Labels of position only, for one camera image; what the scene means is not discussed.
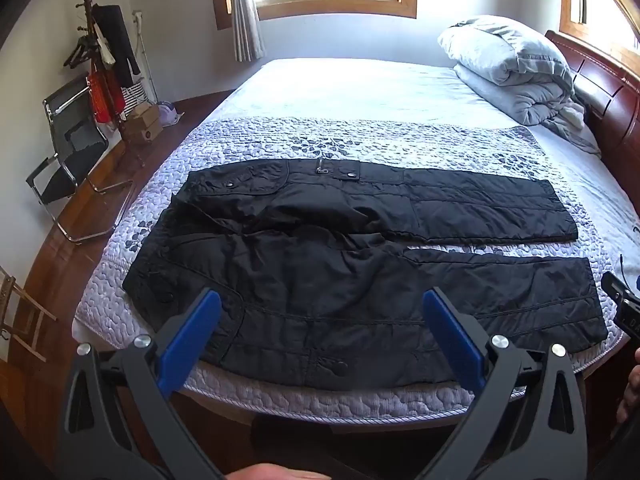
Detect wooden stool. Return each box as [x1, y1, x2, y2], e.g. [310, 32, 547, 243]
[0, 265, 58, 363]

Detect white wire rack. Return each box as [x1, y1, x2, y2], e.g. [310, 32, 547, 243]
[121, 10, 159, 116]

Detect black chair with chrome frame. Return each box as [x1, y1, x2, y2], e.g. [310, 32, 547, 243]
[26, 76, 135, 244]

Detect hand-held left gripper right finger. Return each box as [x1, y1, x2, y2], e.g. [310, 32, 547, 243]
[422, 287, 590, 480]

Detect black quilted pants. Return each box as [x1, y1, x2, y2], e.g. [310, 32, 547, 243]
[121, 157, 609, 392]

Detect black clothes hanger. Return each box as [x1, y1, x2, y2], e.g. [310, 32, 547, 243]
[63, 35, 96, 68]

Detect grey curtain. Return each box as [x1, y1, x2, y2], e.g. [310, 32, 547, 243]
[223, 0, 266, 63]

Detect red bag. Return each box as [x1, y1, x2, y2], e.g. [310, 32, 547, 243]
[86, 67, 126, 124]

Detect wooden coat rack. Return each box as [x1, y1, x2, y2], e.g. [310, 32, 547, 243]
[62, 0, 147, 168]

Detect grey pillow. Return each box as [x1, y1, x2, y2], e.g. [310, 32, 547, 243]
[437, 15, 568, 86]

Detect red-brown wooden headboard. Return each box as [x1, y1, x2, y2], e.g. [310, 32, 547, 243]
[544, 30, 640, 173]

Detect folded grey duvet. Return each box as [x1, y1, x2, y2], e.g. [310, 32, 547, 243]
[452, 62, 576, 127]

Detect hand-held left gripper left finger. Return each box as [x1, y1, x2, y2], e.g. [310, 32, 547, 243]
[59, 287, 226, 480]

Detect white crumpled cloth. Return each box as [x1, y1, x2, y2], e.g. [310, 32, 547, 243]
[547, 101, 602, 157]

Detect black hanging garment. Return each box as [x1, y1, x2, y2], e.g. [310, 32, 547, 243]
[92, 4, 142, 88]

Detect person's right hand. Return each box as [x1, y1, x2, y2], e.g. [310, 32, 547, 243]
[616, 347, 640, 426]

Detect bed with grey quilted cover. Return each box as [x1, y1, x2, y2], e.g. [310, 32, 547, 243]
[71, 57, 640, 433]

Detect person's left hand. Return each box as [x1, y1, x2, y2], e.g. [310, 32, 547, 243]
[222, 462, 326, 480]

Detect white plastic bag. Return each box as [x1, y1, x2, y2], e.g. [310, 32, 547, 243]
[157, 101, 182, 126]

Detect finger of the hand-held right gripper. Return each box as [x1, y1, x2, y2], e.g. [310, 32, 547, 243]
[601, 271, 640, 308]

